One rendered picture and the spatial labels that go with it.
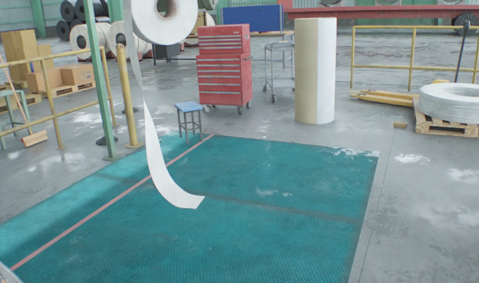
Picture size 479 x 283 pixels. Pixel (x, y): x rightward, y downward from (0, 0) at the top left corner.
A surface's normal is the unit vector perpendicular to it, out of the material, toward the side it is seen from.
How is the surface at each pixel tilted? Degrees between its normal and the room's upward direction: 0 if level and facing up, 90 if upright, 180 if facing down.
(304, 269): 0
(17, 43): 90
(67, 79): 90
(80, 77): 90
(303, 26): 90
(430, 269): 0
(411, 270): 0
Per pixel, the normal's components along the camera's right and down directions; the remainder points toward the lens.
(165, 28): 0.63, 0.23
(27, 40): 0.92, 0.09
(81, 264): -0.05, -0.94
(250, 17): -0.43, 0.33
